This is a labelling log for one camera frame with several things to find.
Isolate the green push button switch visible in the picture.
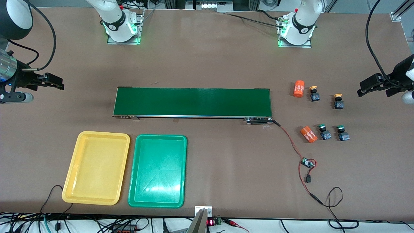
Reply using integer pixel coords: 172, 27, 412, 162
317, 124, 332, 140
336, 125, 350, 141

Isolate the orange 4680 battery cylinder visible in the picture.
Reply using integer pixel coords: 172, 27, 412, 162
300, 126, 318, 143
293, 80, 306, 97

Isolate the yellow plastic tray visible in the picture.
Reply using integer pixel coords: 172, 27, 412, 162
61, 131, 130, 206

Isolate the green plastic tray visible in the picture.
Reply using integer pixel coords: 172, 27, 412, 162
128, 134, 188, 208

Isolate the green conveyor belt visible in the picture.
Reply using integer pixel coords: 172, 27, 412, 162
112, 87, 274, 125

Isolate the black power strip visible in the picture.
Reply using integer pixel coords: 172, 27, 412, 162
112, 224, 138, 233

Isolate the grey box with white lights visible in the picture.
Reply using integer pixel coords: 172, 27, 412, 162
186, 0, 233, 13

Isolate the red clip lead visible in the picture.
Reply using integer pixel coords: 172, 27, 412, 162
223, 218, 250, 233

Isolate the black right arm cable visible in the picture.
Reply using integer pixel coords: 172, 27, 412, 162
7, 2, 57, 72

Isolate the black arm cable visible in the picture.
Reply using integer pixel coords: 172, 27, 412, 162
7, 2, 57, 72
365, 0, 400, 88

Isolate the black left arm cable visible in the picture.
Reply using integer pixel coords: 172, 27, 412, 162
365, 0, 400, 88

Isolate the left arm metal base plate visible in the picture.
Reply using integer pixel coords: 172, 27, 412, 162
278, 16, 312, 48

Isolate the red and black wire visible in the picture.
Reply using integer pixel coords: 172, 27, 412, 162
273, 120, 324, 205

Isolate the black looped cable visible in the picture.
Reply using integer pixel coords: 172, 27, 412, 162
319, 187, 359, 229

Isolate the thin black cable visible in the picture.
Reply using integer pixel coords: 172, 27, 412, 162
40, 185, 73, 216

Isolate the black table cable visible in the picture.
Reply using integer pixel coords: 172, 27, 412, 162
223, 10, 283, 26

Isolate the silver camera mount bracket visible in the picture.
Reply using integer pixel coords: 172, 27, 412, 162
187, 206, 213, 233

